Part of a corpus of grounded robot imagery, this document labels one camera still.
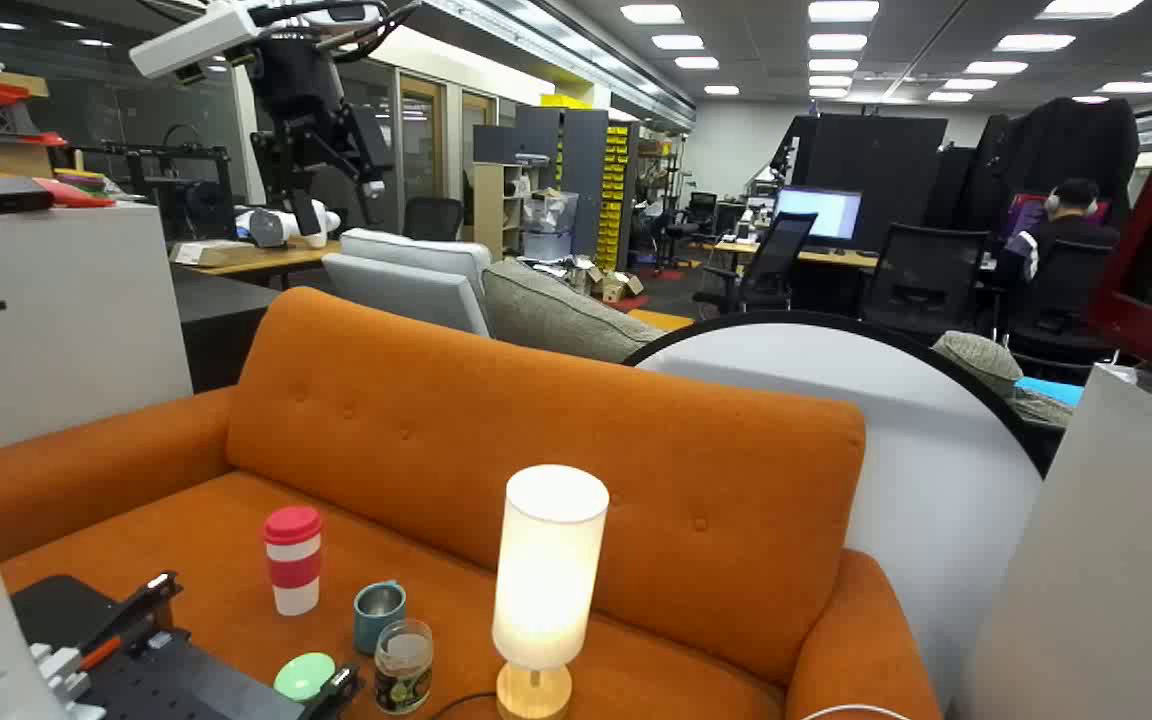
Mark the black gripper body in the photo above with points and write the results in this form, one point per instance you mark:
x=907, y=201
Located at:
x=309, y=92

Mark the green round lid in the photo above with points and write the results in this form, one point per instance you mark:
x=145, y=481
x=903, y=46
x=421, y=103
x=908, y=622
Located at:
x=307, y=678

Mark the wooden desk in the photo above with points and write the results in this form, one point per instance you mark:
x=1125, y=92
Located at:
x=248, y=259

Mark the white padded chair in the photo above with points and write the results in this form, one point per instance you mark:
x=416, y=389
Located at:
x=400, y=280

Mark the gray fabric sofa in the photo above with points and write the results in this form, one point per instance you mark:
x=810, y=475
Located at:
x=549, y=314

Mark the yellow shelf rack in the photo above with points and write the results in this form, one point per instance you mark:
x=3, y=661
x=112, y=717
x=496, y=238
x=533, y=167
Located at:
x=613, y=192

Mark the orange fabric sofa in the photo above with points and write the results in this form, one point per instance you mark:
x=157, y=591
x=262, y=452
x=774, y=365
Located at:
x=538, y=465

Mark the red and white travel cup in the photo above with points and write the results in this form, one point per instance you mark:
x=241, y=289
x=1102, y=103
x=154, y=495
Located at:
x=293, y=561

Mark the black office chair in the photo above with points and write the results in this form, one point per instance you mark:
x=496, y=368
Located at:
x=777, y=261
x=920, y=272
x=1062, y=306

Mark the white shade table lamp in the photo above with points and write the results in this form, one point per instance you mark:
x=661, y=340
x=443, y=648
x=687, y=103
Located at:
x=547, y=572

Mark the lit computer monitor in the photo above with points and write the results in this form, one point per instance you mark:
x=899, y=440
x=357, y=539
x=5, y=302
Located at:
x=816, y=209

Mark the glass jar with label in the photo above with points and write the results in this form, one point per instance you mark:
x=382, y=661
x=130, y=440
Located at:
x=400, y=666

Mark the black flat pad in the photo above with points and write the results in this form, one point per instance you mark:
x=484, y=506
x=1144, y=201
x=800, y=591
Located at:
x=51, y=607

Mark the black device on sofa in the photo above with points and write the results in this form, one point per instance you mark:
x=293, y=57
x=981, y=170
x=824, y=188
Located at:
x=160, y=680

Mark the black partition panel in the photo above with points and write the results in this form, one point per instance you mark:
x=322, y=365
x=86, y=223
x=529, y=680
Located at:
x=871, y=153

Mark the white round reflector panel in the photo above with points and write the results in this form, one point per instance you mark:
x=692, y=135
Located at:
x=899, y=440

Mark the seated person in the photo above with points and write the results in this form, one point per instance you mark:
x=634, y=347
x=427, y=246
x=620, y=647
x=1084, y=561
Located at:
x=1059, y=223

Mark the white flat board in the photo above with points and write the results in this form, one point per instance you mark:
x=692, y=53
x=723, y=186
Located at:
x=1110, y=561

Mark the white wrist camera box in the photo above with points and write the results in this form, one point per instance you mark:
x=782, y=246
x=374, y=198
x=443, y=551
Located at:
x=199, y=41

